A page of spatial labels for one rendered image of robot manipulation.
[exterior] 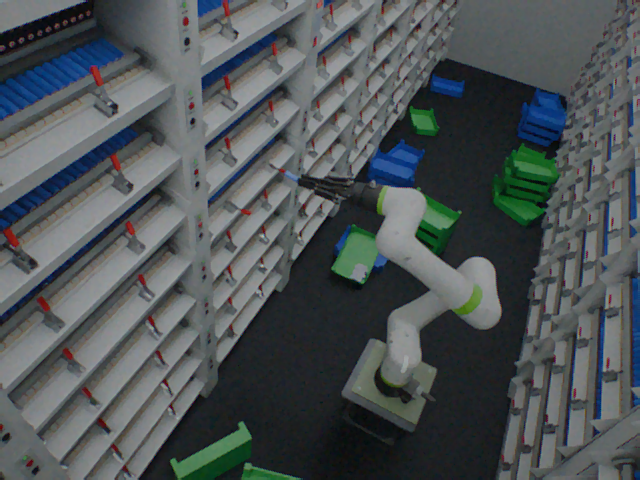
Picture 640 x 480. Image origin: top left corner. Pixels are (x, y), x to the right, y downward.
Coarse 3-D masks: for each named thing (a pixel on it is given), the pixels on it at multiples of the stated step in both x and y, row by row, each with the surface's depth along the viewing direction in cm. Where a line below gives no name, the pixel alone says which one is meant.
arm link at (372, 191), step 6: (366, 186) 149; (372, 186) 149; (378, 186) 149; (366, 192) 148; (372, 192) 148; (378, 192) 147; (366, 198) 148; (372, 198) 148; (378, 198) 147; (366, 204) 149; (372, 204) 148; (366, 210) 152; (372, 210) 150
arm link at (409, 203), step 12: (384, 192) 147; (396, 192) 146; (408, 192) 144; (420, 192) 146; (384, 204) 146; (396, 204) 144; (408, 204) 142; (420, 204) 143; (408, 216) 141; (420, 216) 144
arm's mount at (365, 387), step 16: (384, 352) 209; (368, 368) 203; (416, 368) 206; (432, 368) 207; (368, 384) 198; (368, 400) 193; (384, 400) 194; (400, 400) 194; (416, 400) 195; (400, 416) 190; (416, 416) 190
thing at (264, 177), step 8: (280, 136) 190; (288, 136) 191; (288, 144) 193; (296, 144) 192; (264, 152) 186; (280, 152) 189; (288, 152) 191; (280, 160) 187; (288, 160) 194; (240, 176) 174; (264, 176) 179; (272, 176) 183; (256, 184) 175; (264, 184) 178; (224, 192) 167; (248, 192) 172; (256, 192) 173; (216, 200) 164; (240, 200) 168; (248, 200) 170; (208, 208) 161; (224, 216) 162; (232, 216) 163; (216, 224) 159; (224, 224) 160; (216, 232) 157
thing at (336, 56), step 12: (348, 36) 208; (360, 36) 225; (324, 48) 205; (336, 48) 209; (348, 48) 212; (360, 48) 221; (324, 60) 191; (336, 60) 207; (348, 60) 211; (324, 72) 195; (336, 72) 202; (324, 84) 194; (312, 96) 187
